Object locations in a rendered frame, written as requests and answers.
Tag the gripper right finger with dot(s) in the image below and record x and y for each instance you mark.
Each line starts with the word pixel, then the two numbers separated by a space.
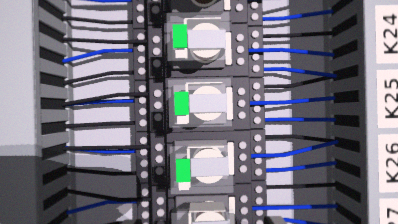
pixel 274 220

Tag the relay with orange button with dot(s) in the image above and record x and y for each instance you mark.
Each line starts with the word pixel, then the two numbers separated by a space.
pixel 202 209

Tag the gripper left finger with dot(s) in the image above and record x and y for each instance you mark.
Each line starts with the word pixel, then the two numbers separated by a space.
pixel 132 221

